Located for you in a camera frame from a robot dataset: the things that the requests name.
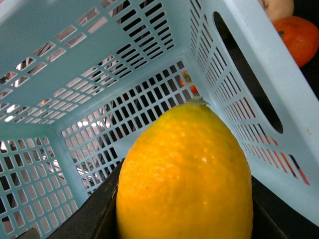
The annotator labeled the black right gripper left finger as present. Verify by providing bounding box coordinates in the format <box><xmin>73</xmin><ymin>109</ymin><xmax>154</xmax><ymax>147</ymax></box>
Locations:
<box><xmin>47</xmin><ymin>159</ymin><xmax>125</xmax><ymax>239</ymax></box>

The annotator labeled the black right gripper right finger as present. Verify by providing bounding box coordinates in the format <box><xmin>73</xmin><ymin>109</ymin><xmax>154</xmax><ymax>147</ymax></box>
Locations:
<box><xmin>252</xmin><ymin>177</ymin><xmax>319</xmax><ymax>239</ymax></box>

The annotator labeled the yellow lemon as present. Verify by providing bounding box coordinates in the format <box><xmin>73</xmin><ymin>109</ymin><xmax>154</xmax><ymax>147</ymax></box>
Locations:
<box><xmin>116</xmin><ymin>97</ymin><xmax>253</xmax><ymax>239</ymax></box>

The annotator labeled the light blue shopping basket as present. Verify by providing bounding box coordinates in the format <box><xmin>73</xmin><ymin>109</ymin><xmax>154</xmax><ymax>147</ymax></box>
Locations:
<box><xmin>0</xmin><ymin>0</ymin><xmax>319</xmax><ymax>239</ymax></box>

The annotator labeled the orange persimmon with green leaf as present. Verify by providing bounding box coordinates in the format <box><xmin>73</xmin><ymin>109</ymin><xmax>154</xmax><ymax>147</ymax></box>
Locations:
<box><xmin>274</xmin><ymin>16</ymin><xmax>319</xmax><ymax>68</ymax></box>

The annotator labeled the cream pear middle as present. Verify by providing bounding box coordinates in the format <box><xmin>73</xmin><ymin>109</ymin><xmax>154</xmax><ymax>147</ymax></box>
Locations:
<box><xmin>259</xmin><ymin>0</ymin><xmax>295</xmax><ymax>23</ymax></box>

